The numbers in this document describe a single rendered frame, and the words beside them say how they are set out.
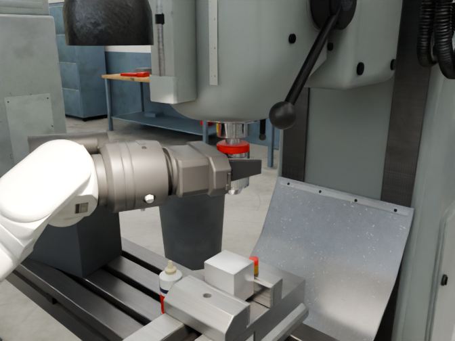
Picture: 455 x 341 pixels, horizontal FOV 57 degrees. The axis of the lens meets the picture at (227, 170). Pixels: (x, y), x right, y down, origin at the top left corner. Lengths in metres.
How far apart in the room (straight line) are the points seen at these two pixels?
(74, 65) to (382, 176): 7.21
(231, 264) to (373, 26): 0.41
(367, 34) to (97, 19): 0.40
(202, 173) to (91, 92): 7.41
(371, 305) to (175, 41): 0.63
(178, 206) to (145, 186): 2.03
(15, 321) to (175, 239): 0.96
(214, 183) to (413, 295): 0.59
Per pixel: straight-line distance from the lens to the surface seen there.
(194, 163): 0.53
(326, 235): 0.94
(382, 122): 0.88
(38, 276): 0.99
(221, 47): 0.47
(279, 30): 0.49
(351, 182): 0.93
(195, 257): 2.70
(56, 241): 0.96
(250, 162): 0.58
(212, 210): 2.59
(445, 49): 0.66
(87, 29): 0.35
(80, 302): 0.87
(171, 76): 0.47
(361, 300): 0.89
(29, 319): 2.56
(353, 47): 0.61
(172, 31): 0.47
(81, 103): 7.84
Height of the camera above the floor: 1.41
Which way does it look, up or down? 17 degrees down
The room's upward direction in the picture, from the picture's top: straight up
